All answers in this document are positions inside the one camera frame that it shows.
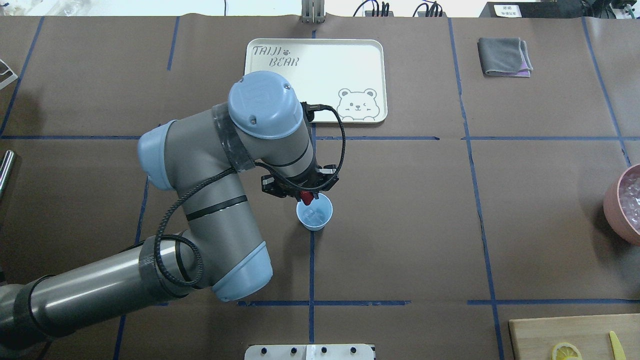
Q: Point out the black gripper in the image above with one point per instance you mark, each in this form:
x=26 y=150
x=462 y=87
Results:
x=295 y=188

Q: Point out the red strawberry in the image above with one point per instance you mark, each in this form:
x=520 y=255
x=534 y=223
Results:
x=307 y=198

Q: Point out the clear ice cube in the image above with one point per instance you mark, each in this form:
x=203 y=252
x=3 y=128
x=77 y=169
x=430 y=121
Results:
x=313 y=217

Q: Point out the steel muddler rod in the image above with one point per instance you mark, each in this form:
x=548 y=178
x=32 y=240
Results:
x=5 y=170

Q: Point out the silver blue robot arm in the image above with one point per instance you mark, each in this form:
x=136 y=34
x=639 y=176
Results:
x=209 y=237

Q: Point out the light blue cup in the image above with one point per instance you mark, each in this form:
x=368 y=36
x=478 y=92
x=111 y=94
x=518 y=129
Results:
x=321 y=203

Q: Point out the white cup rack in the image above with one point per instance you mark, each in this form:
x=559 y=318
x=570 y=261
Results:
x=7 y=75

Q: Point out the pile of ice cubes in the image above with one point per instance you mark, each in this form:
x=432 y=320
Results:
x=629 y=198

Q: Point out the cream bear tray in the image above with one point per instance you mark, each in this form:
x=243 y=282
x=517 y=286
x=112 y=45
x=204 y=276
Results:
x=346 y=74

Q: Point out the grey folded cloth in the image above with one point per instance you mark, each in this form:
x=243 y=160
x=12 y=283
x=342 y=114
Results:
x=505 y=57

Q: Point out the wooden cutting board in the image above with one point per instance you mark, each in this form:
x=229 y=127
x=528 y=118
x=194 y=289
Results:
x=534 y=338

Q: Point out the lemon slices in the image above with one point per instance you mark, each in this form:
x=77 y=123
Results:
x=565 y=351

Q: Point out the pink bowl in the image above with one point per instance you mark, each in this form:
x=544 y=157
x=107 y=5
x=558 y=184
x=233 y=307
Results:
x=613 y=212

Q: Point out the yellow knife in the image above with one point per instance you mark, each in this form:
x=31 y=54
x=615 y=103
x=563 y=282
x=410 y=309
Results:
x=616 y=346

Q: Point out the white camera pole mount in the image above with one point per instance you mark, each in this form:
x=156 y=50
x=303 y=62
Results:
x=340 y=351

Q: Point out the aluminium frame post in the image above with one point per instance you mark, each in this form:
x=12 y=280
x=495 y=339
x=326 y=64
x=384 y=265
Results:
x=313 y=11

